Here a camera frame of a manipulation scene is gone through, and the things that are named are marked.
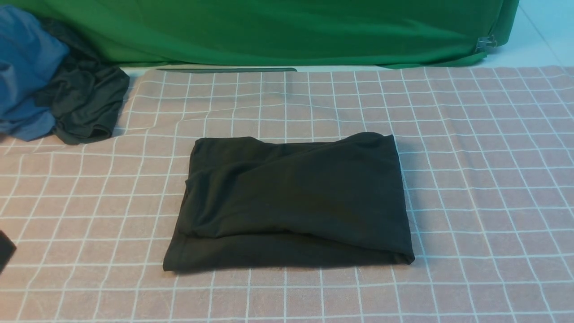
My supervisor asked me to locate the metal binder clip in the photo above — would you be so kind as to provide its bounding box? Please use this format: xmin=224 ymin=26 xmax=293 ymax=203
xmin=475 ymin=35 xmax=498 ymax=52

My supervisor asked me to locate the green backdrop cloth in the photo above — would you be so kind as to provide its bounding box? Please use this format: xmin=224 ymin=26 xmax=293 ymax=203
xmin=1 ymin=0 xmax=519 ymax=69

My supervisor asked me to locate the dark gray long-sleeve top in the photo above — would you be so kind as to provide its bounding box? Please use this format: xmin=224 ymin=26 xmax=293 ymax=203
xmin=163 ymin=132 xmax=415 ymax=273

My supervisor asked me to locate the pink checkered tablecloth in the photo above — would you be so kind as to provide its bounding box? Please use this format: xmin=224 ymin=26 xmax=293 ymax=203
xmin=0 ymin=66 xmax=574 ymax=323

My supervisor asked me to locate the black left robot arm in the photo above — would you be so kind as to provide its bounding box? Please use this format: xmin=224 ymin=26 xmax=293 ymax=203
xmin=0 ymin=230 xmax=17 ymax=273

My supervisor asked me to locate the dark gray crumpled garment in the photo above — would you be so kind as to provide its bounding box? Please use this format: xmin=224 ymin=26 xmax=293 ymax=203
xmin=34 ymin=17 xmax=130 ymax=145

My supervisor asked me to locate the blue crumpled garment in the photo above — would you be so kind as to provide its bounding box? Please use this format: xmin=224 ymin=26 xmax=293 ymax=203
xmin=0 ymin=5 xmax=70 ymax=141

